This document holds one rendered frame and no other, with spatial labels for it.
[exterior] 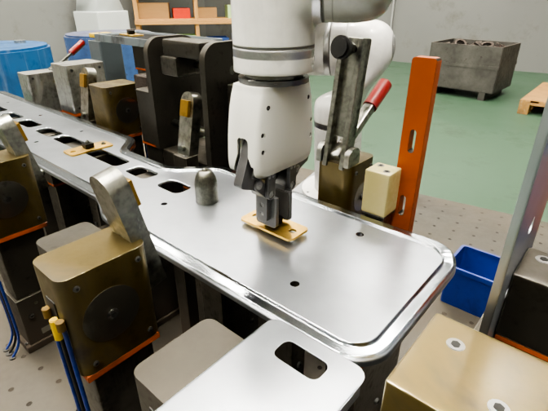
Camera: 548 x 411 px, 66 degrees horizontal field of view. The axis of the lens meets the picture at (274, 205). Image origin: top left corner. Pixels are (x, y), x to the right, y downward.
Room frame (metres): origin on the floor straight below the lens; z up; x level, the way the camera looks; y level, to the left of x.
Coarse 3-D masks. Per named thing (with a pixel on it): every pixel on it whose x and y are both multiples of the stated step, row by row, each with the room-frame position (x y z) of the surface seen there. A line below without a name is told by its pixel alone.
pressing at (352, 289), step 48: (0, 96) 1.21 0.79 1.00; (0, 144) 0.81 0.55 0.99; (48, 144) 0.79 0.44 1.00; (144, 192) 0.57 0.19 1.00; (192, 192) 0.57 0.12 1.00; (240, 192) 0.57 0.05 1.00; (192, 240) 0.43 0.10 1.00; (240, 240) 0.43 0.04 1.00; (336, 240) 0.43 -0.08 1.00; (384, 240) 0.43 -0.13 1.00; (432, 240) 0.43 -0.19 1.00; (240, 288) 0.34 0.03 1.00; (288, 288) 0.34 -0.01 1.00; (336, 288) 0.34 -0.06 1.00; (384, 288) 0.34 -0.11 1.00; (432, 288) 0.34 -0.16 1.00; (336, 336) 0.27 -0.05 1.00; (384, 336) 0.28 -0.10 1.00
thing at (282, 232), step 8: (248, 216) 0.47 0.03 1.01; (280, 216) 0.46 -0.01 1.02; (256, 224) 0.45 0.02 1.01; (264, 224) 0.45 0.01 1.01; (280, 224) 0.45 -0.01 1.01; (288, 224) 0.45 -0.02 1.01; (296, 224) 0.45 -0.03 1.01; (272, 232) 0.43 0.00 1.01; (280, 232) 0.43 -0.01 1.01; (288, 232) 0.43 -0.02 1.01; (296, 232) 0.43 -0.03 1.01; (304, 232) 0.44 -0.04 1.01; (288, 240) 0.42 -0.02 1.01
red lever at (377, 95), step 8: (384, 80) 0.65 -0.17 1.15; (376, 88) 0.64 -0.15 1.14; (384, 88) 0.64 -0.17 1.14; (368, 96) 0.63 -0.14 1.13; (376, 96) 0.62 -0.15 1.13; (384, 96) 0.63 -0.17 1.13; (368, 104) 0.62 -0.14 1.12; (376, 104) 0.62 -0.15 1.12; (360, 112) 0.61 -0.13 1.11; (368, 112) 0.61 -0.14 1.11; (360, 120) 0.60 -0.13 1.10; (368, 120) 0.61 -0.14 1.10; (360, 128) 0.59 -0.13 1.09; (336, 144) 0.57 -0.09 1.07; (336, 152) 0.56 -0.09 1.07; (336, 160) 0.56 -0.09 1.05
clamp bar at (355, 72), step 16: (336, 48) 0.55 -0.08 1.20; (352, 48) 0.56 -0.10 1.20; (368, 48) 0.57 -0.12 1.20; (336, 64) 0.58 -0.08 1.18; (352, 64) 0.58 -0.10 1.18; (336, 80) 0.58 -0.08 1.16; (352, 80) 0.56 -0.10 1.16; (336, 96) 0.57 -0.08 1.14; (352, 96) 0.55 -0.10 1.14; (336, 112) 0.57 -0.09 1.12; (352, 112) 0.55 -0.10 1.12; (336, 128) 0.57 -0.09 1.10; (352, 128) 0.55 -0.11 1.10; (352, 144) 0.56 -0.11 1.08
